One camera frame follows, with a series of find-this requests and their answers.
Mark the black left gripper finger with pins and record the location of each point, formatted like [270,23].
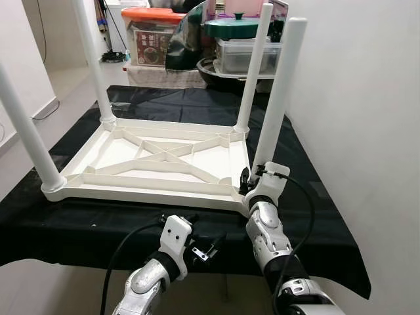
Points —
[188,218]
[215,244]

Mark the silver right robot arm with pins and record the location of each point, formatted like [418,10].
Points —
[269,236]

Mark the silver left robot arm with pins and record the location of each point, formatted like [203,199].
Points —
[147,285]

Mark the white plastic table top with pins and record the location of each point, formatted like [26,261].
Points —
[131,190]

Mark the black wok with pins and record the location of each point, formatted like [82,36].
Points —
[216,77]

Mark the black tablecloth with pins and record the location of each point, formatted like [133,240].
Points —
[65,230]

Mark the clear plastic storage box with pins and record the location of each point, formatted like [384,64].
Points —
[233,56]

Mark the green round lid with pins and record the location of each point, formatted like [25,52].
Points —
[233,26]

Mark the orange lidded storage box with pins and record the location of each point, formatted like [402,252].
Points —
[147,39]

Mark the black floor mop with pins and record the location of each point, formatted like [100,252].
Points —
[113,58]

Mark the pink plastic container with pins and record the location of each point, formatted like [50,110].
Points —
[223,6]

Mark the white refrigerator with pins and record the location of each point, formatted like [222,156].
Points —
[118,26]

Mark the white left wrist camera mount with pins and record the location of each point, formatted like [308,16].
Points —
[176,243]

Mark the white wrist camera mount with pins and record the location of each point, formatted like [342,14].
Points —
[176,243]
[272,187]

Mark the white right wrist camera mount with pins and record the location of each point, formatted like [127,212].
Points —
[272,187]

